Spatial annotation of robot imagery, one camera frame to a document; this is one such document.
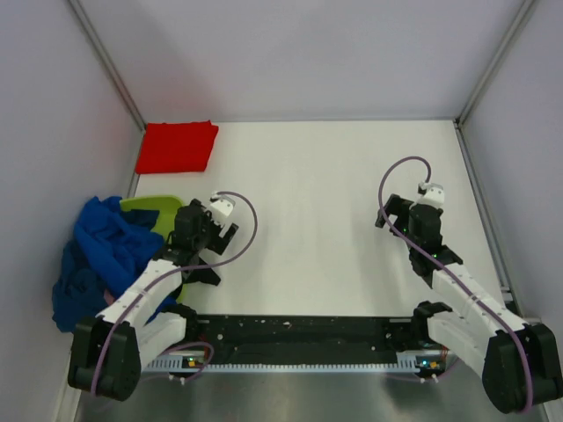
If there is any navy blue t shirt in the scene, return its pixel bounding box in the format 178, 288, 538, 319
52, 237, 121, 333

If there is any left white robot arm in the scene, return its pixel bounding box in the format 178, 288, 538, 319
53, 192, 238, 401

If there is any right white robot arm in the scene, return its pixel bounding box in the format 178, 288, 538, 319
376, 194, 562, 413

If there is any green plastic basket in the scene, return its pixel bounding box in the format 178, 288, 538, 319
112, 195, 184, 298

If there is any bright blue t shirt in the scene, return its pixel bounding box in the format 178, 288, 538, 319
74, 196, 165, 297

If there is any folded red t shirt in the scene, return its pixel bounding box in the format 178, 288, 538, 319
135, 120, 219, 175

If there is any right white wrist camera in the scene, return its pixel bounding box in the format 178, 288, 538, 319
415, 181, 445, 209

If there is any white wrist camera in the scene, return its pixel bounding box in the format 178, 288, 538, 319
415, 181, 445, 209
207, 192, 236, 227

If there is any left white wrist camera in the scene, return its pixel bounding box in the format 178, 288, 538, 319
207, 192, 236, 227

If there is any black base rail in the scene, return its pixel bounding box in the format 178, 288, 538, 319
182, 315, 444, 365

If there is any grey slotted cable duct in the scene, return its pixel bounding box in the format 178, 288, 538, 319
143, 355, 420, 375

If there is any right aluminium frame post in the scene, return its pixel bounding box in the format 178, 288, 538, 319
454, 0, 540, 130

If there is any aluminium frame post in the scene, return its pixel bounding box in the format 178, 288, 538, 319
454, 0, 540, 130
66, 0, 146, 131

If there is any left aluminium frame post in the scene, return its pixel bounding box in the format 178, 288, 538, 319
66, 0, 146, 131

